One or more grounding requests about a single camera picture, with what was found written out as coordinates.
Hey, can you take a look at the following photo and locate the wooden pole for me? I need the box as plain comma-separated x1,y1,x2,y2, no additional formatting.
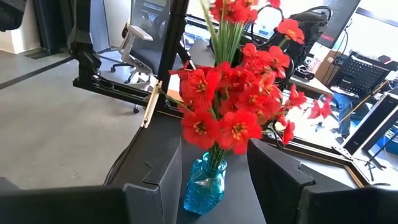
338,80,389,124

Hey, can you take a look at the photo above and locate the blue plastic bin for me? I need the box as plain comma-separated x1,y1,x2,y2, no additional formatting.
376,130,398,156

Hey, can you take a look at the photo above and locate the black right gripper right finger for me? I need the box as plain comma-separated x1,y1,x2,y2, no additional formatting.
247,138,398,224

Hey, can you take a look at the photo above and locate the black perforated panel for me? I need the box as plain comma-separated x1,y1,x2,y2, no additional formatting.
329,51,391,97

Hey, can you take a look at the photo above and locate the black tripod stand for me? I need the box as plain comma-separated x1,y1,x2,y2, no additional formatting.
363,130,389,183

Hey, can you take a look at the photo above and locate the grey white office chair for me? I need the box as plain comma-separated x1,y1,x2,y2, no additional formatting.
110,0,175,114

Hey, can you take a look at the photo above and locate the black table mat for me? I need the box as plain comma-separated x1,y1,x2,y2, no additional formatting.
105,114,368,224

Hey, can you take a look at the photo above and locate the silver metal bracket plate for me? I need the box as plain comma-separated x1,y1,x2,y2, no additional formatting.
140,80,163,129

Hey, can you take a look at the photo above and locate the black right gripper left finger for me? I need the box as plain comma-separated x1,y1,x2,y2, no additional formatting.
0,136,183,224

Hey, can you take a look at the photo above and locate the blue glass vase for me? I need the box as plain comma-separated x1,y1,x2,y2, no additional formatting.
183,151,228,216

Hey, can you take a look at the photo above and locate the dark monitor screen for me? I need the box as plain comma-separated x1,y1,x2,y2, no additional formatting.
317,0,362,49

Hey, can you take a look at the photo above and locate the cardboard box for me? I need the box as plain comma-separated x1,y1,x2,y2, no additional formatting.
314,49,341,83

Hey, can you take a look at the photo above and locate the person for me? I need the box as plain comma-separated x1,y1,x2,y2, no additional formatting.
332,91,371,139

